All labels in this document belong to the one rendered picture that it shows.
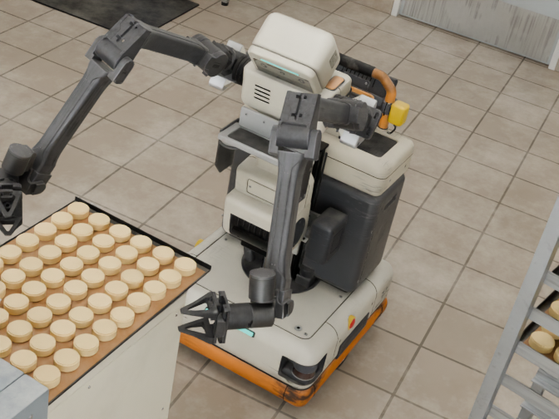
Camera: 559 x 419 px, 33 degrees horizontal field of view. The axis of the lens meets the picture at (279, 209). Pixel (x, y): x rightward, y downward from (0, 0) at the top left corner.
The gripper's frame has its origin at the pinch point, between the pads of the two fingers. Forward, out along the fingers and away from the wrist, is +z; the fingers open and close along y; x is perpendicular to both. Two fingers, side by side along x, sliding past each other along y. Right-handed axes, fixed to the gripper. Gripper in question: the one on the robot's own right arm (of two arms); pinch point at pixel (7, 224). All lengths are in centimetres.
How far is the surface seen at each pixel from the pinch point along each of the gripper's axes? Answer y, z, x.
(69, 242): 2.3, 10.2, 13.2
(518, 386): 6, 66, 99
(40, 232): 2.4, 6.4, 7.0
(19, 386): 30, 79, 1
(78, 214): 1.6, -0.9, 16.1
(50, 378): 3, 53, 7
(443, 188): -98, -149, 198
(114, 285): 2.4, 25.8, 21.7
